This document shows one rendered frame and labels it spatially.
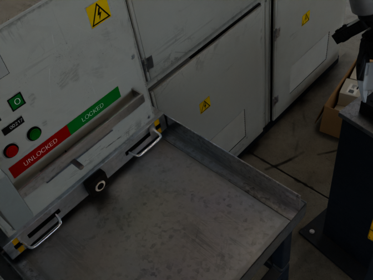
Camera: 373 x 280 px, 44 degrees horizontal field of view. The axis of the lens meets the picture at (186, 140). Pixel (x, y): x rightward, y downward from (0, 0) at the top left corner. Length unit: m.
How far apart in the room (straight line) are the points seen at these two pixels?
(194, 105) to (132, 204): 0.68
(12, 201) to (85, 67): 0.33
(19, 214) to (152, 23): 0.74
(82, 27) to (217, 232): 0.57
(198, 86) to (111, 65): 0.70
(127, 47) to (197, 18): 0.53
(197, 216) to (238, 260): 0.16
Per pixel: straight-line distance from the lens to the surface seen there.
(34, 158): 1.10
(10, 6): 0.98
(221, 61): 1.83
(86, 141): 1.11
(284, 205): 1.19
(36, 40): 0.98
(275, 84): 2.28
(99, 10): 1.05
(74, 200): 1.24
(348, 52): 2.99
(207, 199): 1.21
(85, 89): 1.10
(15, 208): 0.99
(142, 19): 1.44
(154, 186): 1.26
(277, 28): 2.09
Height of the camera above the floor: 1.84
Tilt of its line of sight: 48 degrees down
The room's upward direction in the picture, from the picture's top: 11 degrees counter-clockwise
